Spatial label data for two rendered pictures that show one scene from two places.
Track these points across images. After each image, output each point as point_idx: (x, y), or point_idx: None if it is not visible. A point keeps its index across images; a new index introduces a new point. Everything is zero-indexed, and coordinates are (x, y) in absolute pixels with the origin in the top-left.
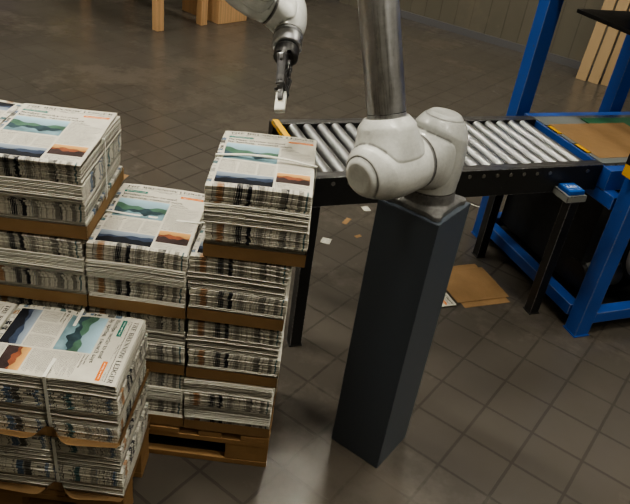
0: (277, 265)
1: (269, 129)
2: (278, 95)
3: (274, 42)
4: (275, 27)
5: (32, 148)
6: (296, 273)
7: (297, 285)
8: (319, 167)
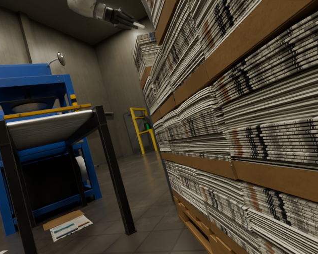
0: None
1: None
2: (138, 22)
3: (105, 6)
4: (95, 2)
5: None
6: (116, 175)
7: (121, 180)
8: (84, 111)
